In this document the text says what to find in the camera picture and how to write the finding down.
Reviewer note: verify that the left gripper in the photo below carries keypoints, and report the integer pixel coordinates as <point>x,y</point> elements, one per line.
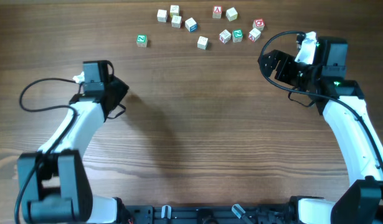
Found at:
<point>117,93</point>

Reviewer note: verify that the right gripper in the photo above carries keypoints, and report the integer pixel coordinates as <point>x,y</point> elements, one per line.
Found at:
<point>288,61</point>

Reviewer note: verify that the wooden block green V side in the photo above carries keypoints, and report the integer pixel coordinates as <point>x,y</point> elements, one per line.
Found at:
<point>202,42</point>

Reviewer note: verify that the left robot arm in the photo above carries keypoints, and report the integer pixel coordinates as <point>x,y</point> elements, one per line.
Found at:
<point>53,185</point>

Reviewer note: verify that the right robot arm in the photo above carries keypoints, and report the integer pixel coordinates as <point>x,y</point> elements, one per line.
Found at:
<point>318,71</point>

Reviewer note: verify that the red A number one block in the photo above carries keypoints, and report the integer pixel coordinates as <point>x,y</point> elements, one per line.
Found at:
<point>254,34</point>

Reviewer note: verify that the red Q wooden block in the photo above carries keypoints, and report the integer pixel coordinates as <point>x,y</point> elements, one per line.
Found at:
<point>259,24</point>

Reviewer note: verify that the green Z block left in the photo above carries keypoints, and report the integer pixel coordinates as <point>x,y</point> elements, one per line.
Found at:
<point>142,40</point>

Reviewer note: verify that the green z block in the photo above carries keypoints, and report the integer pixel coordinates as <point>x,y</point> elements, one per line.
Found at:
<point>237,35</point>
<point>142,40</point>

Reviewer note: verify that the green Z block right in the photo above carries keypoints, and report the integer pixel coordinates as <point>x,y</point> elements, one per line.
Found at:
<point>237,35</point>

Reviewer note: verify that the red-sided K wooden block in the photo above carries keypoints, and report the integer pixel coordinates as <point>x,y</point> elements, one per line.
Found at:
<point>225,36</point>

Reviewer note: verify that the plain wooden block top-right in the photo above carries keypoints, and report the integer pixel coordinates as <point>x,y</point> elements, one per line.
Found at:
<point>231,14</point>

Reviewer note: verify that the plain wooden block top-left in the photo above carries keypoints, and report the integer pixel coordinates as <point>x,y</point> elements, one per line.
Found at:
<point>162,15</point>

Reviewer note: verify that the wooden block with number eight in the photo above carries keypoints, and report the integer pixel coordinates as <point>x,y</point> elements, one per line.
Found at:
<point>176,21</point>

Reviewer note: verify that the red A wooden block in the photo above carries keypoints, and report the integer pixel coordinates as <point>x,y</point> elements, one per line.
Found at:
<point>217,12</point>

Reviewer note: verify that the yellow-sided wooden block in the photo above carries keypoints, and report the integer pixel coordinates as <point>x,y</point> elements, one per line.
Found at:
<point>174,10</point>

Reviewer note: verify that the blue letter wooden block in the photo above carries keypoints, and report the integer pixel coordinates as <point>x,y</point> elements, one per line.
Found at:
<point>191,25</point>

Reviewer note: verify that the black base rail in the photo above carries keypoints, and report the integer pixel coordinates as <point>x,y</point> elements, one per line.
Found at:
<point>272,213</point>

